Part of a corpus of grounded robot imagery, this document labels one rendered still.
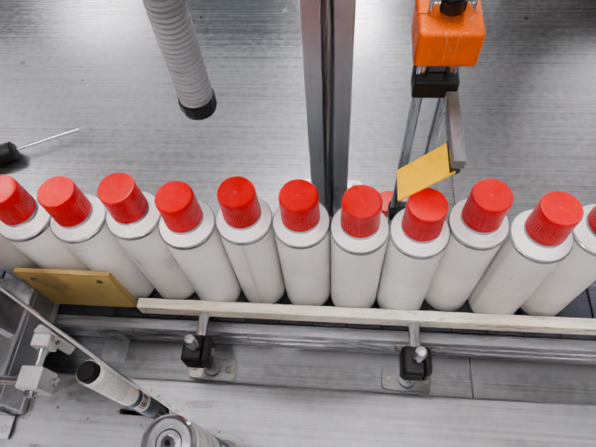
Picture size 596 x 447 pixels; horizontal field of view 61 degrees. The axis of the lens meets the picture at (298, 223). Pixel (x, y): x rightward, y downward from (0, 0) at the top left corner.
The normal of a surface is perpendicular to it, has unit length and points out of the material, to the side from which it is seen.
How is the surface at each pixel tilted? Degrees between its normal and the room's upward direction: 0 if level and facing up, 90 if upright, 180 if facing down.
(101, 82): 0
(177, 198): 3
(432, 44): 90
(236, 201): 2
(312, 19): 90
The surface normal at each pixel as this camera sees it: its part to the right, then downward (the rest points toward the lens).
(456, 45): -0.07, 0.87
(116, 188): -0.10, -0.52
